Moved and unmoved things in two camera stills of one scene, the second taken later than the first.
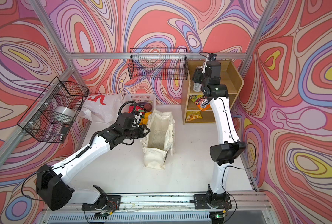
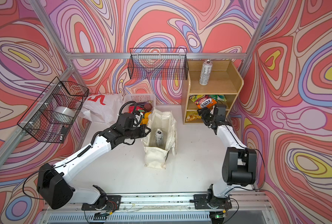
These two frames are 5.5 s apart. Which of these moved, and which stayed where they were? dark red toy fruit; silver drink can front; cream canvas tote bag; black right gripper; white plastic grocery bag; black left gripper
Moved: black right gripper; silver drink can front
Stayed: black left gripper; dark red toy fruit; cream canvas tote bag; white plastic grocery bag
